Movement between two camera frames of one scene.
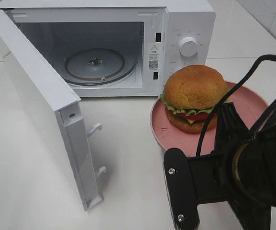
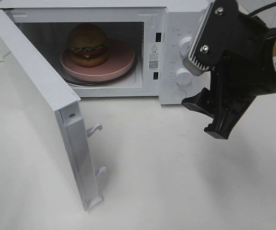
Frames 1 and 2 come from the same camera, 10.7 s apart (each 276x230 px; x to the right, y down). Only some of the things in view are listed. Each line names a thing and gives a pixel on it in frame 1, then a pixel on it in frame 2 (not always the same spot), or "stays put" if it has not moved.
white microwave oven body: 120,49 stays put
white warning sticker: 154,56 stays put
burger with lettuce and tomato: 191,95 to 86,43
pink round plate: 251,105 to 121,58
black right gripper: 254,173 to 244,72
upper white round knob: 188,46 stays put
